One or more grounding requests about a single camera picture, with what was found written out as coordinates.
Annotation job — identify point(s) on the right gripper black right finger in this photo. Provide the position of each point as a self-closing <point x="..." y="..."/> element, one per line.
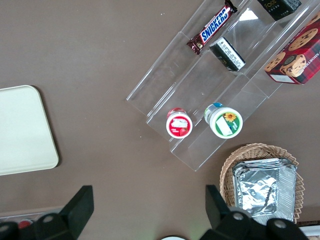
<point x="220" y="217"/>

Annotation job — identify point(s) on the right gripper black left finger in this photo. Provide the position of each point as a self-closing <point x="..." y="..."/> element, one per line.
<point x="75" y="212"/>

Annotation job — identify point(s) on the aluminium foil tray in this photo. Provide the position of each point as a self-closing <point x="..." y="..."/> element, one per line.
<point x="257" y="190"/>

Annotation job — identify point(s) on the green-lid gum jar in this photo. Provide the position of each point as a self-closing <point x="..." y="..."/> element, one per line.
<point x="226" y="123"/>

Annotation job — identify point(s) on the cream rectangular plastic tray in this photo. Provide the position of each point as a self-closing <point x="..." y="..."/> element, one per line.
<point x="25" y="130"/>

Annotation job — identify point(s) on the clear acrylic can holder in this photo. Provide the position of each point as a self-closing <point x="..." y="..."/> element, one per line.
<point x="30" y="215"/>

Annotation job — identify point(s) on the red cola can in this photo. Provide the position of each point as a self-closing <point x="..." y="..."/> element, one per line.
<point x="24" y="224"/>

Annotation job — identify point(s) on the light tan wicker basket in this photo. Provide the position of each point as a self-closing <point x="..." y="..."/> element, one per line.
<point x="230" y="162"/>

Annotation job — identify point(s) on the red lid yogurt cup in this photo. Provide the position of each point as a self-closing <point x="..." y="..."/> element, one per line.
<point x="178" y="125"/>

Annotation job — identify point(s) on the clear acrylic tiered shelf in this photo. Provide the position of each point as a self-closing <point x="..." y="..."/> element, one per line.
<point x="160" y="75"/>

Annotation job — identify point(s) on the small black box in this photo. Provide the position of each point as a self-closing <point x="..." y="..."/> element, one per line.
<point x="227" y="53"/>

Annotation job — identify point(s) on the red tartan cookie box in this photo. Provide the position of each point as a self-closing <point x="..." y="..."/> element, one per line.
<point x="297" y="50"/>

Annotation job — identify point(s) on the Snickers chocolate bar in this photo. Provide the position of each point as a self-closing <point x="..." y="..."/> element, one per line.
<point x="215" y="23"/>

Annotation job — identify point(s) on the black face-print box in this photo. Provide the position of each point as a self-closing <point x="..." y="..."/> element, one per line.
<point x="277" y="7"/>

